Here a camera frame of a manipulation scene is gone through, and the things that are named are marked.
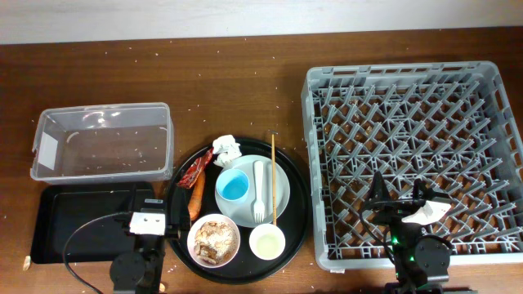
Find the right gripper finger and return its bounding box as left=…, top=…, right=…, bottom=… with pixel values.
left=412, top=179, right=439, bottom=200
left=369, top=171, right=391, bottom=201

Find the orange carrot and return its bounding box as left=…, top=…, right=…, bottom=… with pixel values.
left=188, top=171, right=206, bottom=221

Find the white bowl with food scraps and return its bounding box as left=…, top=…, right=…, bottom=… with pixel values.
left=186, top=214, right=241, bottom=269

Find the blue cup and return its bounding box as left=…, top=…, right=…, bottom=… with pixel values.
left=216, top=169, right=250, bottom=203

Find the red snack wrapper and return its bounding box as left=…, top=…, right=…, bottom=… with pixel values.
left=177, top=148, right=213, bottom=189

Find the grey plate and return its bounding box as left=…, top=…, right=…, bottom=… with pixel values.
left=215, top=155, right=291, bottom=228

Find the white plastic fork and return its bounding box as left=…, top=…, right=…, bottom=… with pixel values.
left=253, top=161, right=265, bottom=223

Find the small white cup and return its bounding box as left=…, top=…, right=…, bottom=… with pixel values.
left=249, top=224, right=285, bottom=261

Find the white tissue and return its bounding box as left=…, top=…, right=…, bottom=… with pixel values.
left=212, top=135, right=242, bottom=167

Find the wooden chopstick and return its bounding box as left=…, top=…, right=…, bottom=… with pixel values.
left=270, top=131, right=277, bottom=226

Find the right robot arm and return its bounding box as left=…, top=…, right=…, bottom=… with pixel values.
left=359, top=171, right=453, bottom=294

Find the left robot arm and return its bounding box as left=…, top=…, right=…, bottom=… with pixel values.
left=110, top=189, right=191, bottom=294

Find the grey dishwasher rack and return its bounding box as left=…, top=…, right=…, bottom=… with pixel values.
left=302, top=61, right=522, bottom=272

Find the round black tray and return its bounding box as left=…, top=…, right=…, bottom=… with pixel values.
left=166, top=137, right=312, bottom=284

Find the clear plastic bin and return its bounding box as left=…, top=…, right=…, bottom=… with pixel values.
left=30, top=102, right=174, bottom=185

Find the black rectangular tray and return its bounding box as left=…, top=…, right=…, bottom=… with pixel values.
left=30, top=182, right=154, bottom=264

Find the peanut on table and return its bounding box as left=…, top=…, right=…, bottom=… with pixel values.
left=23, top=256, right=32, bottom=271

